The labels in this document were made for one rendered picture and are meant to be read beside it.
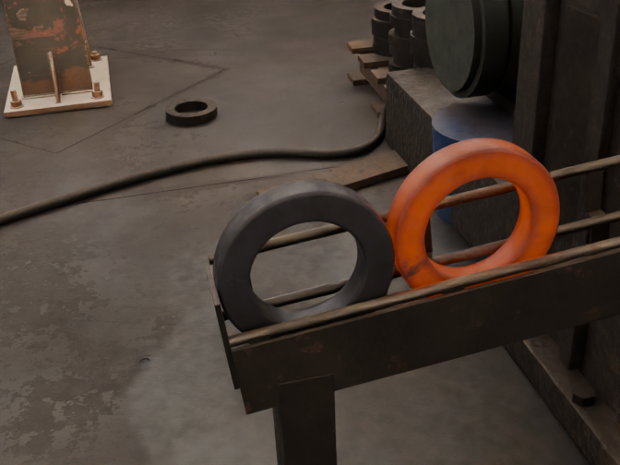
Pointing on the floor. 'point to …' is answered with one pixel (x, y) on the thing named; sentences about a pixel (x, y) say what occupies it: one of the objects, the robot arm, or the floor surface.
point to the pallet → (391, 45)
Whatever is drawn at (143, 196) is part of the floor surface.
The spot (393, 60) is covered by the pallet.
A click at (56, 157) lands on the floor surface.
